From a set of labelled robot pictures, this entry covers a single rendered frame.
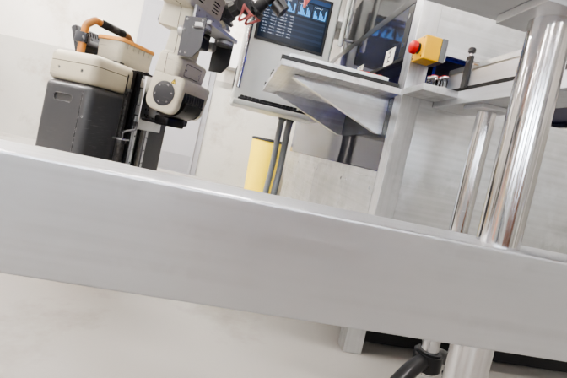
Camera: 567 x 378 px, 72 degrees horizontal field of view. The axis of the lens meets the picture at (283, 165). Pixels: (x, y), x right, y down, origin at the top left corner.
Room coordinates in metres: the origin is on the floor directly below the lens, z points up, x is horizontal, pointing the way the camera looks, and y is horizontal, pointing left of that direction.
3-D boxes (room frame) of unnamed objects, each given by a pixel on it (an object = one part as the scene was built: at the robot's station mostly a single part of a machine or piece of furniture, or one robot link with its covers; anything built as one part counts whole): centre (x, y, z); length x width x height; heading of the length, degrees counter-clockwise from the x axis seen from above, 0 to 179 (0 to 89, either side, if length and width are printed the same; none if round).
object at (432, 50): (1.21, -0.36, 0.99); 0.08 x 0.07 x 0.07; 98
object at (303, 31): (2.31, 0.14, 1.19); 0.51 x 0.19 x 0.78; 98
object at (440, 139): (2.36, -0.67, 0.44); 2.06 x 1.00 x 0.88; 8
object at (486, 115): (1.10, -0.52, 0.46); 0.09 x 0.09 x 0.77; 8
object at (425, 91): (1.21, -0.40, 0.87); 0.14 x 0.13 x 0.02; 98
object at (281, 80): (1.60, -0.11, 0.87); 0.70 x 0.48 x 0.02; 8
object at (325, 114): (1.85, -0.06, 0.79); 0.34 x 0.03 x 0.13; 98
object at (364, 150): (2.31, -0.17, 0.73); 1.98 x 0.01 x 0.25; 8
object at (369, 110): (1.35, -0.14, 0.79); 0.34 x 0.03 x 0.13; 98
